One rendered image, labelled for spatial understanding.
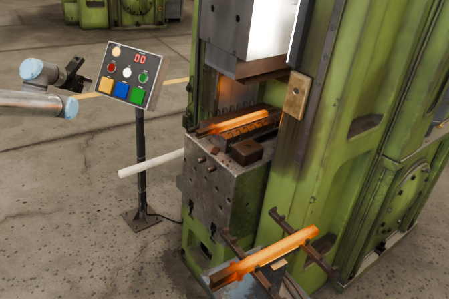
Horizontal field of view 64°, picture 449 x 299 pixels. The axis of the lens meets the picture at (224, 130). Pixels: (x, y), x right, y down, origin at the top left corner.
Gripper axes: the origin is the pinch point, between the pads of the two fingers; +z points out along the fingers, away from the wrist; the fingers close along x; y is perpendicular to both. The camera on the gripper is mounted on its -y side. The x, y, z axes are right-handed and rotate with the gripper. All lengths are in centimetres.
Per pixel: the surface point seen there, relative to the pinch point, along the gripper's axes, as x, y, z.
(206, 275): 90, 54, -17
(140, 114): 12.3, 10.6, 30.4
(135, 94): 18.9, 0.1, 10.2
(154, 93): 27.1, -3.1, 13.8
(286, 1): 85, -51, -13
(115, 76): 3.7, -5.3, 10.9
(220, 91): 57, -14, 23
